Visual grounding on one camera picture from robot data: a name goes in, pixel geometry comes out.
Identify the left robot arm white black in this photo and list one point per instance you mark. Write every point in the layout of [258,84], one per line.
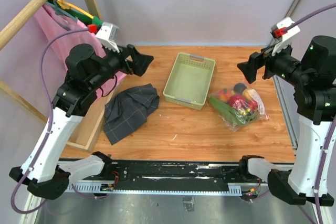
[87,72]

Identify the green t-shirt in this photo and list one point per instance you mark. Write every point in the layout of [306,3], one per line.
[84,18]

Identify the grey clothes hanger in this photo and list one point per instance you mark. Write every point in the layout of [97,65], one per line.
[59,11]

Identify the orange fake peach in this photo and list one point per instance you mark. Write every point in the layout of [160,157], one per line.
[225,94]

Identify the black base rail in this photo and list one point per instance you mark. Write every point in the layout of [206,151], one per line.
[184,178]

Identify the wooden clothes rack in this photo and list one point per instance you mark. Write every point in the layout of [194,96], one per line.
[20,60]

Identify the dark grey checked cloth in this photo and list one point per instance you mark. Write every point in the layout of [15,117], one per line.
[128,111]

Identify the light green plastic basket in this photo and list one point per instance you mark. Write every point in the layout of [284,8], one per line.
[189,80]

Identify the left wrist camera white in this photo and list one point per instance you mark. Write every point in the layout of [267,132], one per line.
[105,35]

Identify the yellow fake orange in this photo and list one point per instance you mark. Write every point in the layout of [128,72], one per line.
[249,94]

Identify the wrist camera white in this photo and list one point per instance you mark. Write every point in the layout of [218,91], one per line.
[105,35]
[283,37]

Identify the dark fake avocado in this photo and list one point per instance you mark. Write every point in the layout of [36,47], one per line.
[239,88]

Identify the green fake leafy vegetable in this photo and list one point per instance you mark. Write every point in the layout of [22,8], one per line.
[232,117]

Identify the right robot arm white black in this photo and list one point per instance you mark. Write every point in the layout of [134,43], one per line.
[313,80]

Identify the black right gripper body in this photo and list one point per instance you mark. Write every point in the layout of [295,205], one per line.
[264,57]

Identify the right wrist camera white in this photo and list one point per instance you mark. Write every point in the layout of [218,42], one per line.
[283,37]

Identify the clear zip top bag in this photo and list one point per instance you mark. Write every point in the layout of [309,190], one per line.
[262,114]

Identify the pink t-shirt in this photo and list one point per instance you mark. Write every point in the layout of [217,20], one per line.
[54,25]

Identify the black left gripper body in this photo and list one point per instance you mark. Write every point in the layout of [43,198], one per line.
[123,64]

